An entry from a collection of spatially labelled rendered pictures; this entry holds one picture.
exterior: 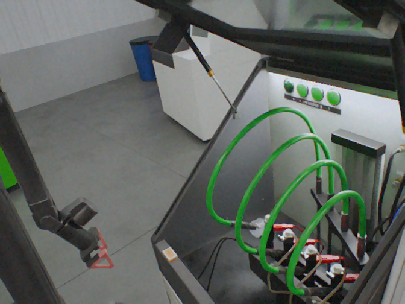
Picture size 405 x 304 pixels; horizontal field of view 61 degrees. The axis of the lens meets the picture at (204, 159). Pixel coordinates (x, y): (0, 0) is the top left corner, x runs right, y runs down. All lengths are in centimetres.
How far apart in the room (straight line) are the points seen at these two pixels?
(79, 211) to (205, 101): 290
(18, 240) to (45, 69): 680
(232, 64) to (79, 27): 426
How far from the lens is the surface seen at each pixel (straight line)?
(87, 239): 111
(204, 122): 387
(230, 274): 125
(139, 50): 695
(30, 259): 59
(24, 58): 721
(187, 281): 109
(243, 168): 130
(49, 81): 735
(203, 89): 377
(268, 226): 76
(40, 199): 101
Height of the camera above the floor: 174
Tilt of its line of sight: 28 degrees down
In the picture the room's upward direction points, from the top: 10 degrees counter-clockwise
